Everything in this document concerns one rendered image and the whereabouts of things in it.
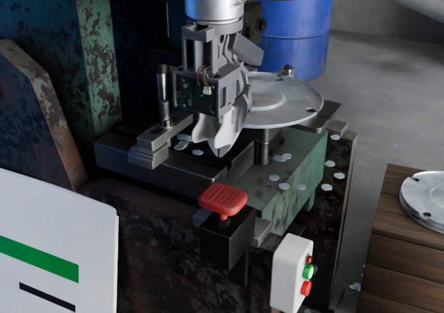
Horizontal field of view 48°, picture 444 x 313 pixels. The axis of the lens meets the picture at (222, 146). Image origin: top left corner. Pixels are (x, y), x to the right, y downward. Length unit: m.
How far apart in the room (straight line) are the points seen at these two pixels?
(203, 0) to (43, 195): 0.73
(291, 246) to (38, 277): 0.68
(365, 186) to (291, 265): 1.41
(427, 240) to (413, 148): 1.25
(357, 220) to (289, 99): 1.06
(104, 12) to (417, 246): 1.00
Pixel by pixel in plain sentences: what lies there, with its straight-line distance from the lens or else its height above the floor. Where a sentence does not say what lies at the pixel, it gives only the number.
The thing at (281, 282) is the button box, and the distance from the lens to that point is 0.93.
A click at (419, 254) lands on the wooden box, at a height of 0.30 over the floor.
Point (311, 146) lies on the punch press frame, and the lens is 1.19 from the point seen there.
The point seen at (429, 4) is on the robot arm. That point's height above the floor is 1.05.
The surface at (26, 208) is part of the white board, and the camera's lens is 1.27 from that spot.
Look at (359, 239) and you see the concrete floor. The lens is 1.97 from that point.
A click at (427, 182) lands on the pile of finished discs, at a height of 0.38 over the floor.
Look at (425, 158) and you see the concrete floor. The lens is 2.59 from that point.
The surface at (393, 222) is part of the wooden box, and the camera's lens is 1.49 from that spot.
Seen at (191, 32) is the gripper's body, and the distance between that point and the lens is 0.62.
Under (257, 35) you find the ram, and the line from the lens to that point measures 1.07.
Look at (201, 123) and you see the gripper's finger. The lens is 0.71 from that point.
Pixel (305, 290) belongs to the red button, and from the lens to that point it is 0.95.
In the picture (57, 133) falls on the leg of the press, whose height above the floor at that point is 0.72.
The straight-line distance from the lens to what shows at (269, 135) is 1.06.
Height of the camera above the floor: 1.22
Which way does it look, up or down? 29 degrees down
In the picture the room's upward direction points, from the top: straight up
